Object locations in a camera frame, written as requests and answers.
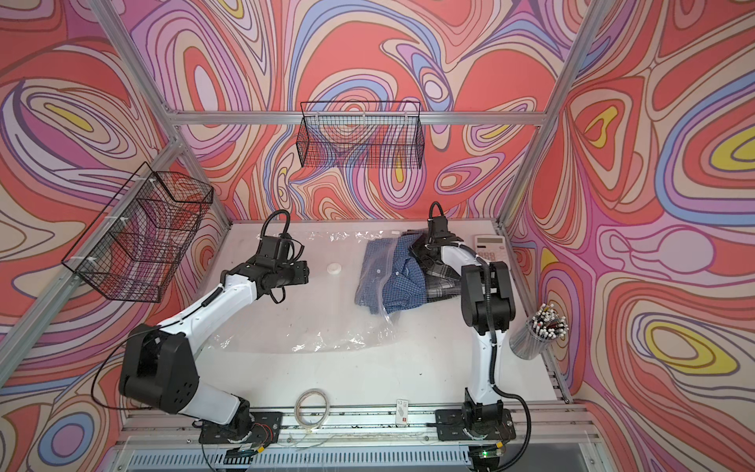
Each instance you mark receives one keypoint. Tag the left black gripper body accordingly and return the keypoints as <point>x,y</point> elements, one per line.
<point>297,273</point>

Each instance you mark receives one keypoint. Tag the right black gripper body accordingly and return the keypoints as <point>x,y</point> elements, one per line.
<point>422,251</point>

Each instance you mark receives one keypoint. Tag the blue checked shirt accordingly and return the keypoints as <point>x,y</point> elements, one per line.
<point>391,279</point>

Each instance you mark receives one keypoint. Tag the clear plastic vacuum bag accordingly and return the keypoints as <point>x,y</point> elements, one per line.
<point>320,316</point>

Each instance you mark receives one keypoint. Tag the grey plaid shirt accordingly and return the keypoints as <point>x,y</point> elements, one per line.
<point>442,282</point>

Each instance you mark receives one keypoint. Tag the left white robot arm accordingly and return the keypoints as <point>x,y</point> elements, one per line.
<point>159,365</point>

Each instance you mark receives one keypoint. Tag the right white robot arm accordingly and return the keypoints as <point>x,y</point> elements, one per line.
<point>487,307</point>

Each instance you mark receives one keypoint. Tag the white pink calculator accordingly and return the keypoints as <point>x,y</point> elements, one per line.
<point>492,248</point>

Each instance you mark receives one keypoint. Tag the cup of pens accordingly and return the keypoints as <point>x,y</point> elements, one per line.
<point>539,332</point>

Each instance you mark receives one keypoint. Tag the small white tag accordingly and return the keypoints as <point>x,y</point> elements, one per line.
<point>401,412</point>

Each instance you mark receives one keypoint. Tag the left black wire basket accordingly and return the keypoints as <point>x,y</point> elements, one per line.
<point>131,253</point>

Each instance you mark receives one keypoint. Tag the black wire basket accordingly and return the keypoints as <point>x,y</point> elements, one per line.
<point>131,253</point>
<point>348,134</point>

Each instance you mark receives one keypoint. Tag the back black wire basket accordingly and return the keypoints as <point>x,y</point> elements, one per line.
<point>348,134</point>

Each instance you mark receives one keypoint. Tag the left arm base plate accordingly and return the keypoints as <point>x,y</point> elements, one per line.
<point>262,428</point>

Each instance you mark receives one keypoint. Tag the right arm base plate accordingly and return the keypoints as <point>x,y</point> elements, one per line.
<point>452,426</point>

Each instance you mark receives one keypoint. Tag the aluminium frame rail front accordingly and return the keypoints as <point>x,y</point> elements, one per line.
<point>554,437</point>

